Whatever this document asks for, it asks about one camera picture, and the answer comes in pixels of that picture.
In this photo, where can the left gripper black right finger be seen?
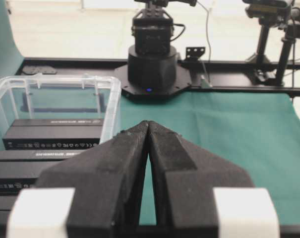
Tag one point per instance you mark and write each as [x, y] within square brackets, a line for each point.
[184, 176]

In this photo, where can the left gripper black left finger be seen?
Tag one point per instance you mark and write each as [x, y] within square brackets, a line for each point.
[108, 181]

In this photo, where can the black RealSense D435i box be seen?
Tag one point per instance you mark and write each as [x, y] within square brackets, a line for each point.
[53, 134]

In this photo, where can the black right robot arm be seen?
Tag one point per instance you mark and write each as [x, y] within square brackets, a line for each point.
[152, 69]

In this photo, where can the black RealSense D415 box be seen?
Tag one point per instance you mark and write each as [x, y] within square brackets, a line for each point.
[19, 169]

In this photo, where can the clear plastic storage bin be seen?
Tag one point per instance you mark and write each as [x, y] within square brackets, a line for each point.
[60, 97]

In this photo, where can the green table cloth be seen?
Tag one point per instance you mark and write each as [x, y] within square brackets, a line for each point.
[258, 131]

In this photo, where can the black table frame rail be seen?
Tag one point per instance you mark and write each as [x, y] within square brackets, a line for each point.
[217, 76]

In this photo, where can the black metal corner bracket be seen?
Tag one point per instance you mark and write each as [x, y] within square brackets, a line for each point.
[194, 53]

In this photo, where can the black camera stand post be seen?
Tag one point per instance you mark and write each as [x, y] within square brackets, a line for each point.
[270, 14]

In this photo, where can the black tripod stand post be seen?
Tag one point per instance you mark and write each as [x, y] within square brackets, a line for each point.
[292, 32]

